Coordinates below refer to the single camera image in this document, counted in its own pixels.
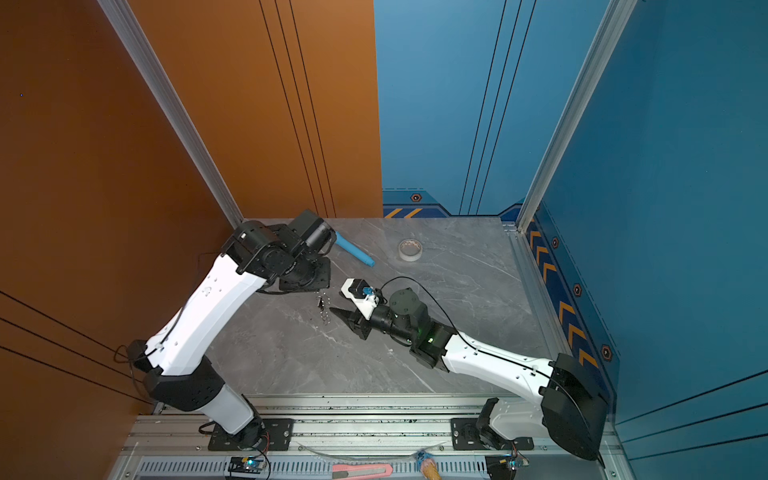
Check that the right circuit board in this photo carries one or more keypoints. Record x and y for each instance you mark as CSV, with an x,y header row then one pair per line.
x,y
504,467

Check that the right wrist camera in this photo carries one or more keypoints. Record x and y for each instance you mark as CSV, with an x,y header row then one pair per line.
x,y
365,298

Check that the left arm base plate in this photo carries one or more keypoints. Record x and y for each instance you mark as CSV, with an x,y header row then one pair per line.
x,y
264,435

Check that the left circuit board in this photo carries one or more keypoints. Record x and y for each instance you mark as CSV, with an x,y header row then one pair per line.
x,y
248,467

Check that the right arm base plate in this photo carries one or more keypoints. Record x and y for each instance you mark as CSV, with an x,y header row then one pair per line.
x,y
469,434

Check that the toy ice cream cone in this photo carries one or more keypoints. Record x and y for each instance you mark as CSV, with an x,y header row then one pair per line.
x,y
427,466

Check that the circuit board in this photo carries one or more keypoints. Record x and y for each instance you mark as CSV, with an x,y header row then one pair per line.
x,y
504,467
248,467

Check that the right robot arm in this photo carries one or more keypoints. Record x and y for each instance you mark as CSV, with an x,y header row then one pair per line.
x,y
560,398

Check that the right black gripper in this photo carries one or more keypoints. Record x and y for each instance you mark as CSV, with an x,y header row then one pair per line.
x,y
354,321

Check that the pink utility knife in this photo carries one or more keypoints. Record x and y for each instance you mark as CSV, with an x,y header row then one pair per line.
x,y
361,471

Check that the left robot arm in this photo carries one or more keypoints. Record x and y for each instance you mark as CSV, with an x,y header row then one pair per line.
x,y
255,257

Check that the blue toy microphone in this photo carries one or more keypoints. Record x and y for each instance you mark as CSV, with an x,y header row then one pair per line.
x,y
355,251

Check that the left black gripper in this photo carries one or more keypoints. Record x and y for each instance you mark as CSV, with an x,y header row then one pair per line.
x,y
324,282

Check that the masking tape roll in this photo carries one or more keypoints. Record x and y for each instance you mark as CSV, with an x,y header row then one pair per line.
x,y
410,250

